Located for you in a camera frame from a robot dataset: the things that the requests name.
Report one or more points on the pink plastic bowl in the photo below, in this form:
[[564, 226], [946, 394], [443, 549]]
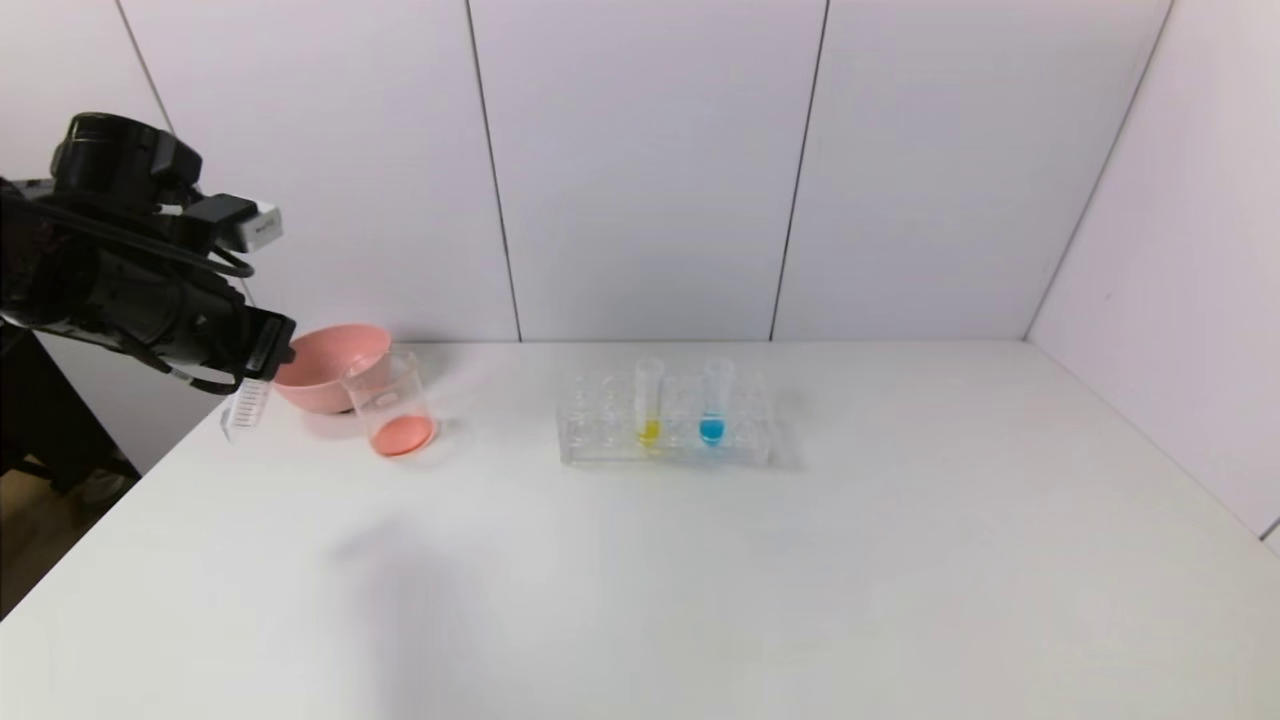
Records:
[[335, 370]]

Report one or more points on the test tube with blue pigment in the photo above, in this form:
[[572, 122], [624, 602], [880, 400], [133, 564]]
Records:
[[711, 430]]

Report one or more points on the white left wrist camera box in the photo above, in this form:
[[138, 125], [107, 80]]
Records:
[[245, 222]]

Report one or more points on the clear acrylic test tube rack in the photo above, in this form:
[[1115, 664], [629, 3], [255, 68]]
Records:
[[680, 452]]

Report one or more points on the test tube with yellow pigment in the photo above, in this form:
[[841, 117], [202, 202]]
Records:
[[648, 430]]

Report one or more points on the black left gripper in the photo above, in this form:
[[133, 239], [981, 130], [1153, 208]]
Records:
[[268, 345]]

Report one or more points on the clear glass beaker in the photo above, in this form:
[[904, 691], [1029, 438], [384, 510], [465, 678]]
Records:
[[402, 432]]

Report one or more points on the orange and black left arm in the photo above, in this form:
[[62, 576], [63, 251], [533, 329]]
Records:
[[110, 160]]

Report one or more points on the clear graduated plastic test tube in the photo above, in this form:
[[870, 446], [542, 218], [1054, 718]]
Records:
[[247, 408]]

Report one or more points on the dark furniture beside table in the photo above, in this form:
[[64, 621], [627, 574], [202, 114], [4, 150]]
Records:
[[45, 420]]

